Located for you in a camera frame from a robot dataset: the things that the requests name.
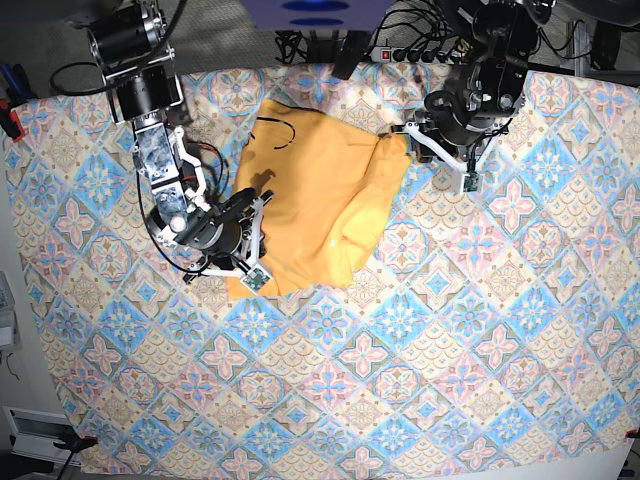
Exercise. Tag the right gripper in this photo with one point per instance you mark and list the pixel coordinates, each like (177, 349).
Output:
(230, 239)

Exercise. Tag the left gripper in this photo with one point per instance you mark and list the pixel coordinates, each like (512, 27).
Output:
(460, 138)

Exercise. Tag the yellow T-shirt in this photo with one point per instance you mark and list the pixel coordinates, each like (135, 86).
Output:
(333, 186)

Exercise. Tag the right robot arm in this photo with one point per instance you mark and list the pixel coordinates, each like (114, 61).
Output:
(130, 44)

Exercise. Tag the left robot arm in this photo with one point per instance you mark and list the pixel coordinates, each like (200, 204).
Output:
(491, 76)

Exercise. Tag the white power strip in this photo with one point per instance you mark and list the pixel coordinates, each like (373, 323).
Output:
(403, 55)

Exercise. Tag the patterned tile tablecloth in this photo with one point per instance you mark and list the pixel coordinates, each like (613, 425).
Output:
(486, 331)

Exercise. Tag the red clamp upper left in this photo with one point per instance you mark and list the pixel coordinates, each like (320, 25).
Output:
(10, 122)

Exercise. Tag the black bracket at table edge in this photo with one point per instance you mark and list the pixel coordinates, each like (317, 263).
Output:
(353, 49)

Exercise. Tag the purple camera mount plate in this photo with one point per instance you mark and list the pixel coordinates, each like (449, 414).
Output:
(281, 15)

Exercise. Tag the white rail lower left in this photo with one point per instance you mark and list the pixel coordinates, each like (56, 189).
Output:
(33, 433)

